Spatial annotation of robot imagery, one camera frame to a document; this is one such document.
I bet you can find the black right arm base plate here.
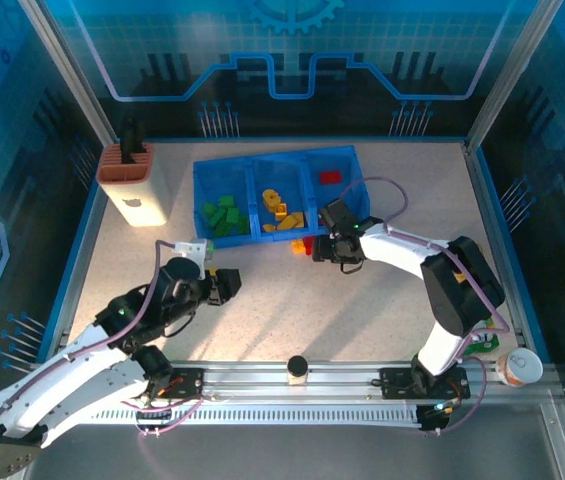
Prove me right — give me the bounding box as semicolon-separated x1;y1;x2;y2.
379;367;472;401

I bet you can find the white slotted cable duct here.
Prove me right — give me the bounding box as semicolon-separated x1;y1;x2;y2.
89;404;424;427

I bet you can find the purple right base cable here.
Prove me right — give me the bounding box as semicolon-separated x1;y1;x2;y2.
431;357;486;436

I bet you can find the aluminium frame post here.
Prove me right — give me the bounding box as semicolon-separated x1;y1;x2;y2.
16;0;118;146
464;0;563;154

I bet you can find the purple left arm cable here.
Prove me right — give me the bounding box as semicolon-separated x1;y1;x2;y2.
0;238;178;479

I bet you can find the white knife block brown top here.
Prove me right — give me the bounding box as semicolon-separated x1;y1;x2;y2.
95;142;170;229

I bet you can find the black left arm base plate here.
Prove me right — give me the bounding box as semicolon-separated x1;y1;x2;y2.
149;367;209;401

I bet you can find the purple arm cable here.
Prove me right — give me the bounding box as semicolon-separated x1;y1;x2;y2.
339;176;511;356
0;238;178;479

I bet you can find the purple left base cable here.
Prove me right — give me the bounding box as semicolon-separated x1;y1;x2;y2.
121;394;206;439

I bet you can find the aluminium table side rail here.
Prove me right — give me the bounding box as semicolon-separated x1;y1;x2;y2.
36;184;108;364
463;141;538;351

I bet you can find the green snack bag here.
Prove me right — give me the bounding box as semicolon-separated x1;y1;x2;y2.
464;319;501;357

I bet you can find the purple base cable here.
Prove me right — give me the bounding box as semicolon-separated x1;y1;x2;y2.
121;394;206;439
431;357;486;436

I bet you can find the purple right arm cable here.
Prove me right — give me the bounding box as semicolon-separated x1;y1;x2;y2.
339;176;511;356

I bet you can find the blue three-compartment plastic bin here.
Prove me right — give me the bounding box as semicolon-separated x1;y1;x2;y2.
191;144;371;250

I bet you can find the white and orange can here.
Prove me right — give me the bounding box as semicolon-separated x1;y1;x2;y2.
495;348;545;389

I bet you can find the white cylinder with black cap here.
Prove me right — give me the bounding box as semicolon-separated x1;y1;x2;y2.
286;354;310;386

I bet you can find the aluminium mounting rail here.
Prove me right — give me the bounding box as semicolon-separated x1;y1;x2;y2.
26;360;561;402

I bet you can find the black control board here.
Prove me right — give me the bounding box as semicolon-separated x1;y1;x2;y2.
134;407;173;425
417;402;456;432

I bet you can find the yellow lego slope piece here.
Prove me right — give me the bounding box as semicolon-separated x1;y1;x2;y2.
276;211;307;232

